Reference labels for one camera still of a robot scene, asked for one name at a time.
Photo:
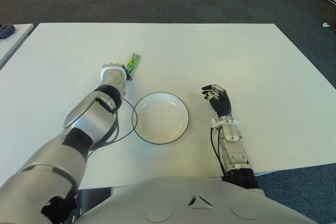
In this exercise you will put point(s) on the white side table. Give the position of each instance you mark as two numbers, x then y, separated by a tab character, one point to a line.
15	41

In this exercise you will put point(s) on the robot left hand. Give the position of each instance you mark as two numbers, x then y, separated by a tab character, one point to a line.
113	65

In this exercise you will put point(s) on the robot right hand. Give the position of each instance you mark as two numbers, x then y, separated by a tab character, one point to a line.
221	103

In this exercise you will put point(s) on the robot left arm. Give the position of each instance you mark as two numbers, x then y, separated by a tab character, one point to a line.
84	119

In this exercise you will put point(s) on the white plate with black rim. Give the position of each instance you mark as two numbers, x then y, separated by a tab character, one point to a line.
162	121

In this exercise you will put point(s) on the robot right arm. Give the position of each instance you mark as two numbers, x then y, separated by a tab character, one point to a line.
235	153

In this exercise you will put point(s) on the white curled floor scrap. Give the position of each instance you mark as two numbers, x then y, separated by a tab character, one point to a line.
325	25

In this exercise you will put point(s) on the grey table leg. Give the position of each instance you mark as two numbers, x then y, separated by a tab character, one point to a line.
94	199

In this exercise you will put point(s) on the grey robot torso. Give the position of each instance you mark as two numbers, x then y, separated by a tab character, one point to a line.
189	203

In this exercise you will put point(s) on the green toothpaste tube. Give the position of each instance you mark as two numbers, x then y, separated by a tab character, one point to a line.
133	61

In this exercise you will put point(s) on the dark handheld controller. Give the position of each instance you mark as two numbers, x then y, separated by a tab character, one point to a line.
5	30

